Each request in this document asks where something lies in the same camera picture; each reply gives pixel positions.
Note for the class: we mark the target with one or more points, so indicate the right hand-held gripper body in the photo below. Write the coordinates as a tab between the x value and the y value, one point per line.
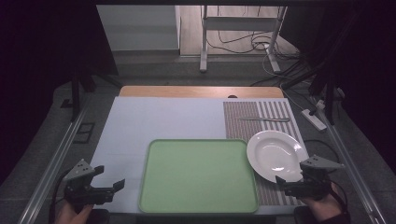
313	186

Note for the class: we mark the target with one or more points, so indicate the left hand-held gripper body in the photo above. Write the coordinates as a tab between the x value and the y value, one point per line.
81	189

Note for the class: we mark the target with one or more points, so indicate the white round plate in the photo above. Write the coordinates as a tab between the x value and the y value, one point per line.
274	154

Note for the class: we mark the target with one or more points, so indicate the person's right hand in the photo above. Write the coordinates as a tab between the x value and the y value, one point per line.
323	207

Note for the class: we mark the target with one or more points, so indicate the person's left hand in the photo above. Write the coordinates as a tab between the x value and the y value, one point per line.
72	216

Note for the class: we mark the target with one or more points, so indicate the black floor socket plate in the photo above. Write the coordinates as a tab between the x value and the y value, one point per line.
84	133

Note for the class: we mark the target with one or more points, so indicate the white power strip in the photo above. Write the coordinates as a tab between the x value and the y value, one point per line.
313	119

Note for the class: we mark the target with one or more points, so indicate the silver table knife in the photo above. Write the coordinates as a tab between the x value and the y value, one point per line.
264	119

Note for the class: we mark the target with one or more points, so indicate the striped brown placemat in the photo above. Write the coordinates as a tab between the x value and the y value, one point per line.
243	119

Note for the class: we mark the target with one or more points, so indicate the black tripod stand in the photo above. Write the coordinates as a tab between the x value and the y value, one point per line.
75	96
327	90

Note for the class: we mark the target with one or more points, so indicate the green plastic tray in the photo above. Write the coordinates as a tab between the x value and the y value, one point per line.
198	175

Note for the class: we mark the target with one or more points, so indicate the pale blue table mat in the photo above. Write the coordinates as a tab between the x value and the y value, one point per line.
168	119

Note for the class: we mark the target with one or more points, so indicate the white board panel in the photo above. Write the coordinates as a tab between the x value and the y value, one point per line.
137	28

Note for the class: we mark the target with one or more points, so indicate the aluminium rail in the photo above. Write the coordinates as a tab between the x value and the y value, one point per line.
351	168
53	165

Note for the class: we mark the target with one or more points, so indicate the white metal stand frame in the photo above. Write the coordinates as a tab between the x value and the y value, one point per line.
204	37

